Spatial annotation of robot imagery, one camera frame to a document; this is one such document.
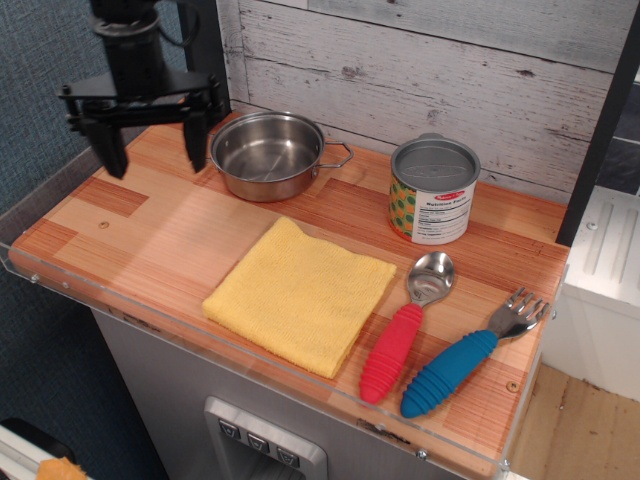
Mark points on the toy food can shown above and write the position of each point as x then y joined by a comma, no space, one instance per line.
433,180

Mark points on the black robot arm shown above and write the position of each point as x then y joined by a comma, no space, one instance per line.
129,24

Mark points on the silver toy fridge cabinet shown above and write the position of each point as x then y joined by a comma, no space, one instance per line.
170,370

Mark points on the orange object bottom corner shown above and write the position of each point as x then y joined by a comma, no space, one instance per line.
60,469

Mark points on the silver steel pot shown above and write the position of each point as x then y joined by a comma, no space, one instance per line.
271,156

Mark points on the black left frame post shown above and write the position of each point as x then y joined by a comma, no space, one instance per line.
205,53

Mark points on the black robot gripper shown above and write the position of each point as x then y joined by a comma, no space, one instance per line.
138,90

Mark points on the blue handled metal fork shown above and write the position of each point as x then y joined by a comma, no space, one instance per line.
439,379

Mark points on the white cabinet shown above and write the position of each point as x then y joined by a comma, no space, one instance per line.
594,333

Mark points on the black frame post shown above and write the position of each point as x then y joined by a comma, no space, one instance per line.
612,109
205,53

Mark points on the yellow folded rag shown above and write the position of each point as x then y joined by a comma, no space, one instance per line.
301,298

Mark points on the black right frame post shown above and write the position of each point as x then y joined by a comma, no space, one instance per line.
612,109

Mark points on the clear acrylic table guard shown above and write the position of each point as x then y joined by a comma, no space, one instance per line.
145,251

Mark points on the grey ice dispenser panel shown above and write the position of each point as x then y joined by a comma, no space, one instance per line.
249,447

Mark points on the red handled metal spoon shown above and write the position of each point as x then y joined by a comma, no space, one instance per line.
429,280

